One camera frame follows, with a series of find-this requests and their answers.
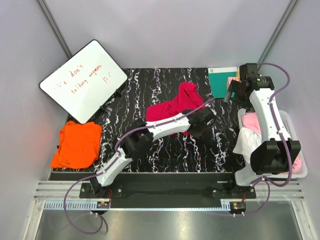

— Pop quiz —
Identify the magenta t shirt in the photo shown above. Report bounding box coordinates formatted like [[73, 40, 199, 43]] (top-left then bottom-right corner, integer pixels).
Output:
[[146, 82, 206, 140]]

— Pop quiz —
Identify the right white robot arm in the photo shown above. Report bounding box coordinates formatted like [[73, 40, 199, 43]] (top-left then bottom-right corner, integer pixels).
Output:
[[223, 63, 301, 199]]

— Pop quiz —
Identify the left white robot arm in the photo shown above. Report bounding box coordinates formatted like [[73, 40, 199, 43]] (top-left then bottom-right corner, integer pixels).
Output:
[[89, 106, 216, 198]]

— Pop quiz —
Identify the pink cube block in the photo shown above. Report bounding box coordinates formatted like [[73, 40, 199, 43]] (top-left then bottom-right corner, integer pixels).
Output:
[[226, 76, 239, 87]]

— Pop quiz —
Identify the yellow mug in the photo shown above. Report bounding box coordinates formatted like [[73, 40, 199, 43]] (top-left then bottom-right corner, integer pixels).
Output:
[[236, 71, 241, 82]]

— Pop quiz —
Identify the green cutting mat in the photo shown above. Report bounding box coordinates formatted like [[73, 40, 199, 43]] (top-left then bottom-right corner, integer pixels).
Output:
[[207, 67, 238, 99]]

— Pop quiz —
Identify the pink t shirt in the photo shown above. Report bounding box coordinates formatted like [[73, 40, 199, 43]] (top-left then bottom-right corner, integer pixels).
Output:
[[241, 112, 303, 175]]

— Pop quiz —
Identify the white t shirt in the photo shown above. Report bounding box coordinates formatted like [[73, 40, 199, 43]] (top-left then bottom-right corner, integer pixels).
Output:
[[232, 127, 262, 164]]

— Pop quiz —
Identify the white board with red writing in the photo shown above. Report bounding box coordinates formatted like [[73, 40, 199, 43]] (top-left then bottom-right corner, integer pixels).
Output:
[[39, 39, 128, 124]]

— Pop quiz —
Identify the orange folded t shirt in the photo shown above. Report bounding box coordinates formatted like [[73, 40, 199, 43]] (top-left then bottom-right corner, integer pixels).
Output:
[[50, 120, 103, 170]]

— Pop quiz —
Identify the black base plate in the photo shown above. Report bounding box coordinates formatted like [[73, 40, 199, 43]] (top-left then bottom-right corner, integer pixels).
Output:
[[79, 172, 257, 200]]

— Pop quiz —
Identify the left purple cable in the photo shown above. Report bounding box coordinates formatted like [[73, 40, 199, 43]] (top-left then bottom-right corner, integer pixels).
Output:
[[63, 97, 216, 235]]

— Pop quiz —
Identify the purple cable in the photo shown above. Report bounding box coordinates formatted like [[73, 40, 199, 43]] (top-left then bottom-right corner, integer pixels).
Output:
[[63, 97, 216, 235], [232, 62, 292, 217]]

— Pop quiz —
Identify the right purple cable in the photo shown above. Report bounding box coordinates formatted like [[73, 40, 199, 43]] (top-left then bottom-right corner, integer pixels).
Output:
[[232, 62, 292, 217]]

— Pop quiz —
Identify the aluminium rail frame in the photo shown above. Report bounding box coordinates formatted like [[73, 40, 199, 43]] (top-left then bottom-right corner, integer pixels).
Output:
[[22, 180, 317, 240]]

